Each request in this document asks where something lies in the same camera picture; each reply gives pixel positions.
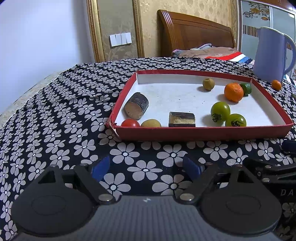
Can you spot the small orange tangerine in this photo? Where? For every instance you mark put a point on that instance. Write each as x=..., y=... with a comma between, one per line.
x=276, y=85

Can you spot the small green lime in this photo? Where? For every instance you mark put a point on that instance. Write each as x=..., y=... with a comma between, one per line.
x=246, y=88

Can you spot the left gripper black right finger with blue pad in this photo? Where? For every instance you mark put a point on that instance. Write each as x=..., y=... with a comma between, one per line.
x=202, y=176

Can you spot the blue plastic pitcher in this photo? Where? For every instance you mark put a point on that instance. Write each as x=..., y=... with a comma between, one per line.
x=271, y=54

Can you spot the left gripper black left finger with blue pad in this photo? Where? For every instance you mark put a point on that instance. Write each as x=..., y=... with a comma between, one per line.
x=89, y=181

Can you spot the red cherry tomato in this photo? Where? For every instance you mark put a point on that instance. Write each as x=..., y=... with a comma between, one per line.
x=130, y=123

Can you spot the red shallow box tray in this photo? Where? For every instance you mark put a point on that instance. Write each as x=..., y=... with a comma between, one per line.
x=183, y=91

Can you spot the white wall switch panel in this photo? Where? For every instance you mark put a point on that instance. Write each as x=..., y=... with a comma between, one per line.
x=120, y=39

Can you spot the glass wardrobe sliding door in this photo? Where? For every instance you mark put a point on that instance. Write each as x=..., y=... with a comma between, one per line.
x=253, y=15

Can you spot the gold black rectangular block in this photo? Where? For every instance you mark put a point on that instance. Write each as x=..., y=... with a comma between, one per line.
x=181, y=119

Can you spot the large green tomato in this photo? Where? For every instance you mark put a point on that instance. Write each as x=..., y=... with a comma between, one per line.
x=220, y=111

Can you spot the dark cylindrical wood piece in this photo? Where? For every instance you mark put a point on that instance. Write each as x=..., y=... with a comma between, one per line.
x=136, y=106

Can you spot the yellow-brown longan fruit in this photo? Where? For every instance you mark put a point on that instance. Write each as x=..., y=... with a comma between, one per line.
x=208, y=84
x=151, y=123

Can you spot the large orange tangerine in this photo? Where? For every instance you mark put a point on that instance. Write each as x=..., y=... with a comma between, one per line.
x=233, y=92

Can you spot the brown wooden headboard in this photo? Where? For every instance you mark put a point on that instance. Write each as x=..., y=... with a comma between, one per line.
x=184, y=32

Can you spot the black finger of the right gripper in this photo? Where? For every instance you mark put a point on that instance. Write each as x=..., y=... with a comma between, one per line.
x=270, y=174

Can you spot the striped folded blanket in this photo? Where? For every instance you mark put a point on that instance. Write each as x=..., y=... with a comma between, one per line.
x=208, y=51

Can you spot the gold wall frame moulding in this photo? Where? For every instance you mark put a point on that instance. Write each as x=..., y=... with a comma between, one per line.
x=107, y=18

